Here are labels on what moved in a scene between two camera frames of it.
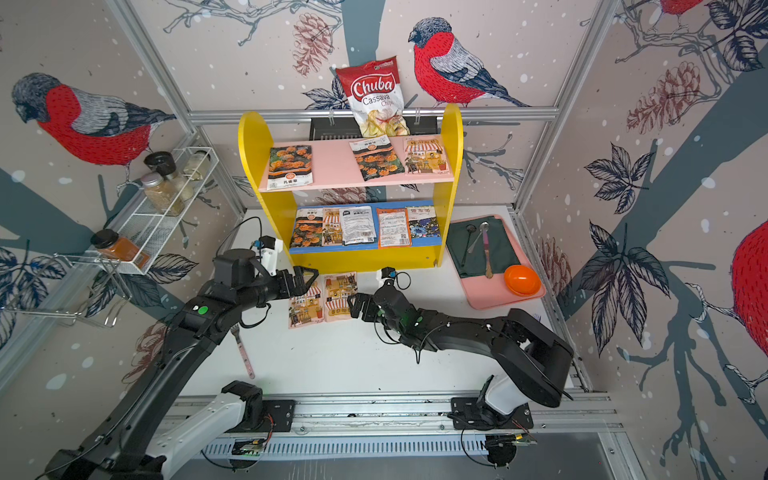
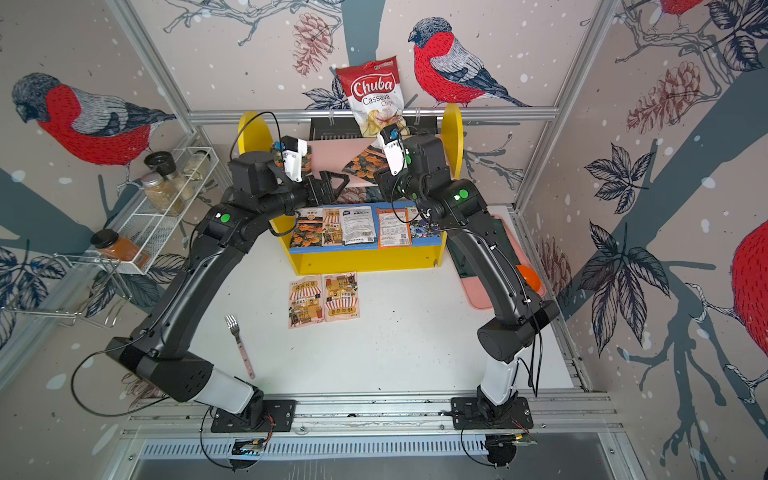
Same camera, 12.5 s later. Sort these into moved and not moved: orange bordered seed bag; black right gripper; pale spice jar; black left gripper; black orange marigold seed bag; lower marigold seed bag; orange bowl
Moved: black orange marigold seed bag; black right gripper; black left gripper
Not moved: orange bowl; lower marigold seed bag; orange bordered seed bag; pale spice jar
